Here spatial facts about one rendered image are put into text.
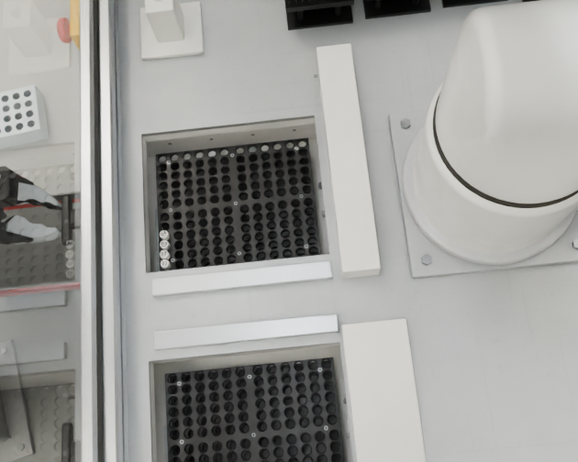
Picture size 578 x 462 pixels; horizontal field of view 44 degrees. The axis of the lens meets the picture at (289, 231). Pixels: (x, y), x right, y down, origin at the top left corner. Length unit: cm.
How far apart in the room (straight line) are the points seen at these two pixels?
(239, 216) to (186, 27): 29
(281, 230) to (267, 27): 30
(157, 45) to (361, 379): 55
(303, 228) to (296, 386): 21
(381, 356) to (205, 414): 24
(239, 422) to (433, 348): 26
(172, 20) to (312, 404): 55
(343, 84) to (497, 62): 38
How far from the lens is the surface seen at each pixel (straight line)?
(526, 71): 65
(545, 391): 94
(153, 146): 110
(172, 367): 104
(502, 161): 70
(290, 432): 95
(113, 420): 90
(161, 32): 106
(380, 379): 90
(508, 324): 94
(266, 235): 100
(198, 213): 102
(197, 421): 97
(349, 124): 96
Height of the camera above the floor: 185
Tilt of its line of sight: 72 degrees down
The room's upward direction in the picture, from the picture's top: 11 degrees counter-clockwise
